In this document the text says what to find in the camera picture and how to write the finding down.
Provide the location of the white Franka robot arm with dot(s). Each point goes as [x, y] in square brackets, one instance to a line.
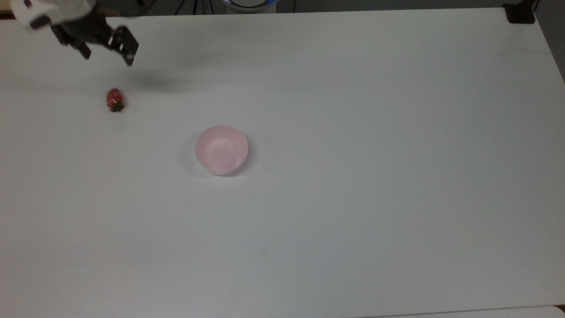
[57, 9]

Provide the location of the black tripod legs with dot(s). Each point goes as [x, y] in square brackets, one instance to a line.
[194, 6]

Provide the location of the black table clamp mount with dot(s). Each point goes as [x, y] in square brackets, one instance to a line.
[521, 15]

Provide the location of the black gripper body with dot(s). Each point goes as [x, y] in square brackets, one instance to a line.
[86, 31]

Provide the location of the pink plastic bowl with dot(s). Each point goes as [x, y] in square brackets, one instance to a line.
[220, 150]

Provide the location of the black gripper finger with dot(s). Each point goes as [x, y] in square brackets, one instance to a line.
[126, 44]
[83, 49]

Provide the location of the red strawberry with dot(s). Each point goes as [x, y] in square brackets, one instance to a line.
[114, 98]

